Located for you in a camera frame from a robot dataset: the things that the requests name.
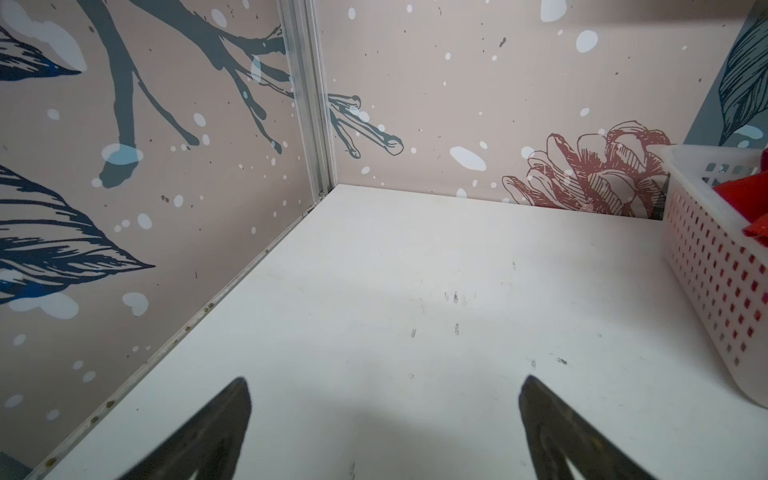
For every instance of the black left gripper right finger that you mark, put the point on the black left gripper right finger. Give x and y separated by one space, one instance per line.
560 440

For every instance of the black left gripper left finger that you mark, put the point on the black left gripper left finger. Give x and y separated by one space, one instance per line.
207 446

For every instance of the red shorts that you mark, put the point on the red shorts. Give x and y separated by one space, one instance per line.
748 196

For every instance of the white perforated plastic basket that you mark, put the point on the white perforated plastic basket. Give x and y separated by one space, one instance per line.
722 271

